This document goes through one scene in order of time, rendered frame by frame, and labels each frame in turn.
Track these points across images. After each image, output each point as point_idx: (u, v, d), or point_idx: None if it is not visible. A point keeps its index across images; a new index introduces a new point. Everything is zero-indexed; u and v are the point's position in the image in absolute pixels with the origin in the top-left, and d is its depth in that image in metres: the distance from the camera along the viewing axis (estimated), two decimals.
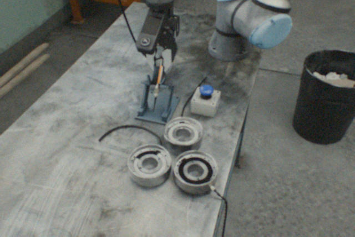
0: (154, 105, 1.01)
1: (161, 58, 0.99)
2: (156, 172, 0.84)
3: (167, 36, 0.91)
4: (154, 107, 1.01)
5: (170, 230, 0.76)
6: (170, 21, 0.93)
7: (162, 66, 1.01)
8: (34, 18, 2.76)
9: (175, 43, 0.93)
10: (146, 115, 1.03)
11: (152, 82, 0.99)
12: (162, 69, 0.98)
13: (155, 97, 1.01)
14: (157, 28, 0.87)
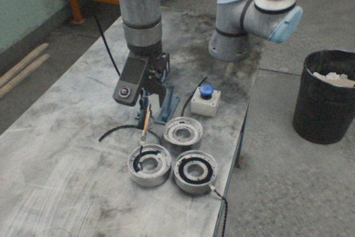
0: (140, 155, 0.86)
1: (148, 100, 0.84)
2: (156, 172, 0.84)
3: (153, 81, 0.75)
4: (140, 158, 0.86)
5: (170, 230, 0.76)
6: (157, 61, 0.77)
7: (151, 109, 0.85)
8: (34, 18, 2.76)
9: (163, 87, 0.77)
10: None
11: (137, 128, 0.83)
12: (148, 114, 0.82)
13: (140, 145, 0.85)
14: (140, 75, 0.71)
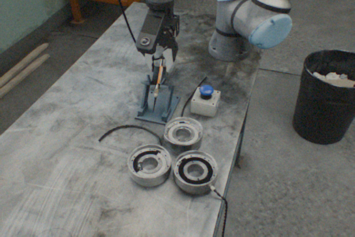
0: (154, 105, 1.01)
1: (161, 58, 0.99)
2: (156, 172, 0.84)
3: (167, 35, 0.91)
4: (154, 107, 1.01)
5: (170, 230, 0.76)
6: (170, 20, 0.93)
7: (162, 66, 1.01)
8: (34, 18, 2.76)
9: (175, 42, 0.92)
10: (146, 115, 1.03)
11: (152, 82, 0.99)
12: (162, 69, 0.98)
13: (155, 97, 1.01)
14: (157, 28, 0.87)
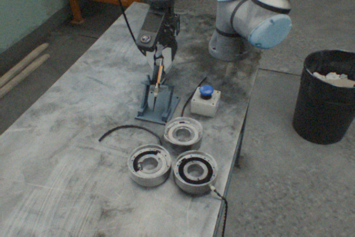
0: (154, 105, 1.01)
1: (160, 58, 0.99)
2: (156, 172, 0.84)
3: (168, 34, 0.91)
4: (154, 107, 1.01)
5: (170, 230, 0.76)
6: (170, 19, 0.93)
7: (162, 66, 1.00)
8: (34, 18, 2.76)
9: (175, 41, 0.92)
10: (146, 115, 1.03)
11: (151, 81, 0.98)
12: (161, 68, 0.97)
13: (154, 96, 1.00)
14: (158, 25, 0.86)
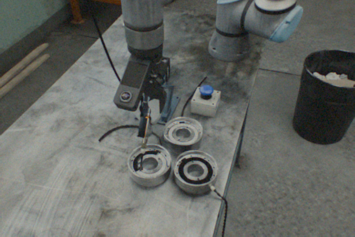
0: (141, 163, 0.84)
1: (148, 107, 0.82)
2: (156, 172, 0.84)
3: (155, 85, 0.73)
4: (141, 166, 0.84)
5: (170, 230, 0.76)
6: (157, 66, 0.75)
7: None
8: (34, 18, 2.76)
9: (164, 93, 0.75)
10: (146, 115, 1.03)
11: (137, 136, 0.81)
12: (148, 120, 0.80)
13: (141, 153, 0.83)
14: (141, 79, 0.69)
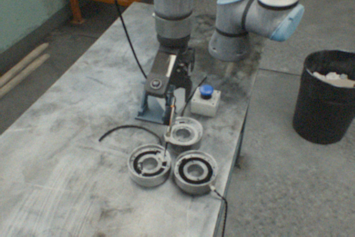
0: (165, 151, 0.86)
1: (173, 96, 0.84)
2: None
3: (182, 74, 0.76)
4: (165, 153, 0.86)
5: (170, 230, 0.76)
6: (184, 56, 0.78)
7: (175, 105, 0.86)
8: (34, 18, 2.76)
9: (190, 82, 0.78)
10: (146, 115, 1.03)
11: (163, 125, 0.84)
12: (173, 109, 0.83)
13: (166, 141, 0.86)
14: (171, 67, 0.72)
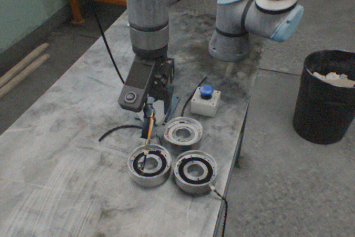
0: (144, 165, 0.83)
1: (152, 108, 0.81)
2: None
3: (159, 86, 0.73)
4: (143, 167, 0.83)
5: (170, 230, 0.76)
6: (162, 67, 0.75)
7: (154, 117, 0.83)
8: (34, 18, 2.76)
9: (169, 94, 0.75)
10: (146, 115, 1.03)
11: (141, 137, 0.81)
12: (152, 122, 0.80)
13: (144, 154, 0.83)
14: (146, 80, 0.69)
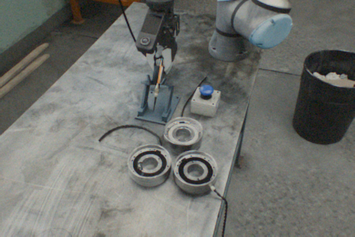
0: (154, 105, 1.01)
1: (161, 58, 0.99)
2: None
3: (167, 35, 0.90)
4: (154, 107, 1.01)
5: (170, 230, 0.76)
6: (170, 20, 0.92)
7: (162, 66, 1.00)
8: (34, 18, 2.76)
9: (175, 43, 0.92)
10: (146, 115, 1.03)
11: (152, 81, 0.98)
12: (162, 69, 0.97)
13: (155, 96, 1.00)
14: (157, 28, 0.86)
